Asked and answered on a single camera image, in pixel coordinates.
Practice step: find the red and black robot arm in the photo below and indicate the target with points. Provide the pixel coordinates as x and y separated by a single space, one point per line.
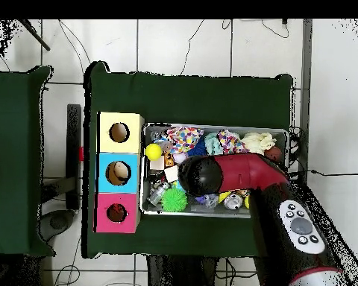
250 172

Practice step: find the wooden cube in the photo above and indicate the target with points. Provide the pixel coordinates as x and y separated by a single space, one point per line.
171 174

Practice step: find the black stand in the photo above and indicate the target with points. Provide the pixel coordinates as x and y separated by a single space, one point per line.
74 134

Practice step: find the green-covered side table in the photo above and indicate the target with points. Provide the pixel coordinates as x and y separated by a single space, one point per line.
12 164

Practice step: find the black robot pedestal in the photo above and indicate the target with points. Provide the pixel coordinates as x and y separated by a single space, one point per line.
179 271

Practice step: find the cream knitted cloth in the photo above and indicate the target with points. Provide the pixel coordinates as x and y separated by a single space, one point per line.
258 141

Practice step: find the large yellow ball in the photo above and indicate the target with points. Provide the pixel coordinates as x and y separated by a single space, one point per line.
153 152

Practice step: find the dark green tablecloth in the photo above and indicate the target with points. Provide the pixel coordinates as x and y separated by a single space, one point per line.
182 98

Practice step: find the silver mesh bin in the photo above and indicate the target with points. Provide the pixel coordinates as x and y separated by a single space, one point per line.
197 213

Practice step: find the large green spiky ball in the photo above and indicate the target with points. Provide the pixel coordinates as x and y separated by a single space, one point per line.
174 200

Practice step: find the polka dot cloth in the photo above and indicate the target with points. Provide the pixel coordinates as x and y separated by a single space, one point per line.
183 138

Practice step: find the light teal knitted cloth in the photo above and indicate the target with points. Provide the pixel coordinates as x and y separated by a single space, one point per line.
213 143

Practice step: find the orange striped tiger plush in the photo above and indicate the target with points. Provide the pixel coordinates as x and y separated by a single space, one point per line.
115 208

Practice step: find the black rod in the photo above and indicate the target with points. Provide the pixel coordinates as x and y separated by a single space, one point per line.
35 35

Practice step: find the wooden box with three holes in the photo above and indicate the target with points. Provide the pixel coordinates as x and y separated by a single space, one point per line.
104 143

